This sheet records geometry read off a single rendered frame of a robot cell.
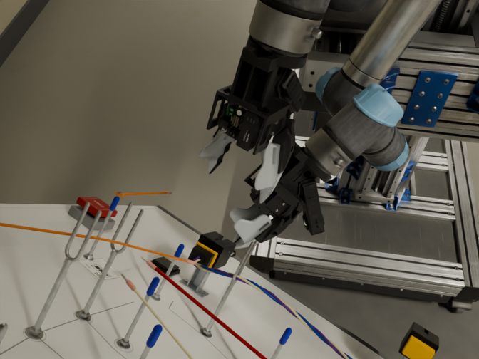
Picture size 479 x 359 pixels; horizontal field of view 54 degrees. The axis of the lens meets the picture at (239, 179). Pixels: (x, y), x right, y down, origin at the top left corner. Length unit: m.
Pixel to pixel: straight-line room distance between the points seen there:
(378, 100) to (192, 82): 2.03
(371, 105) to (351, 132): 0.05
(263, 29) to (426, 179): 1.64
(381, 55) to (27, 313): 0.67
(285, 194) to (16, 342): 0.45
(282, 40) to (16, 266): 0.40
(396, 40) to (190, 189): 1.50
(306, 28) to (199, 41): 2.49
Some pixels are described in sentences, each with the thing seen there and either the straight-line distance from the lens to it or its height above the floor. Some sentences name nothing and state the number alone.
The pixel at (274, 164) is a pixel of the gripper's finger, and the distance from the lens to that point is 0.62.
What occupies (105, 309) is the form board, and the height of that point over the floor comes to 1.22.
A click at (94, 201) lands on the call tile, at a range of 0.83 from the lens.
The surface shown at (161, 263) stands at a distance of 0.77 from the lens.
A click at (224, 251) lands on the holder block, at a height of 1.13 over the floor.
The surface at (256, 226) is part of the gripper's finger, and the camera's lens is 0.81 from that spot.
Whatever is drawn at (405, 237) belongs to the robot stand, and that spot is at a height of 0.21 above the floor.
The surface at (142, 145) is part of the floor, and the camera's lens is 2.41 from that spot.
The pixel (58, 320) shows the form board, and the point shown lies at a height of 1.27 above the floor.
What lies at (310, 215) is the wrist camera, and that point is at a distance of 0.82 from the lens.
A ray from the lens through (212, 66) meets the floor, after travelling 2.81.
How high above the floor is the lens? 1.76
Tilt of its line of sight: 52 degrees down
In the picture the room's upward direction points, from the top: straight up
